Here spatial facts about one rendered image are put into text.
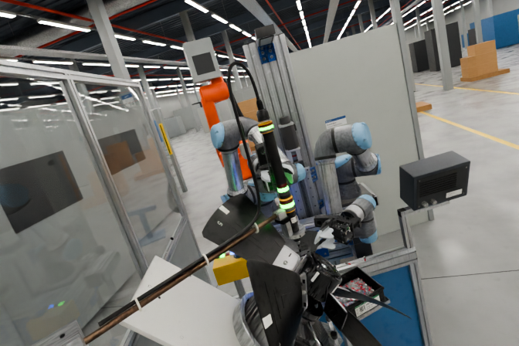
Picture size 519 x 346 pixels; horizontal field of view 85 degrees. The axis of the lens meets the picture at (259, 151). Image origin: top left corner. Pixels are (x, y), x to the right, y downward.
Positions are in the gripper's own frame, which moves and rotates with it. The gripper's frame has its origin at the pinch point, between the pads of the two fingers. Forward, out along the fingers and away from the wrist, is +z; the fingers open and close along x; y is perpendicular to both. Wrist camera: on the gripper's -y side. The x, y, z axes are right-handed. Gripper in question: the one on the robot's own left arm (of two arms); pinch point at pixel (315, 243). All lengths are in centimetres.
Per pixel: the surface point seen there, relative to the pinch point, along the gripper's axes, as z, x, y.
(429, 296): -113, 119, -2
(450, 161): -69, -8, 23
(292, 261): 17.9, -7.3, 6.0
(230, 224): 27.3, -21.3, -7.6
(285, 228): 15.1, -16.2, 2.7
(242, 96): -644, 39, -849
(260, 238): 22.1, -15.4, -1.4
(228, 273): 17.7, 19.3, -37.8
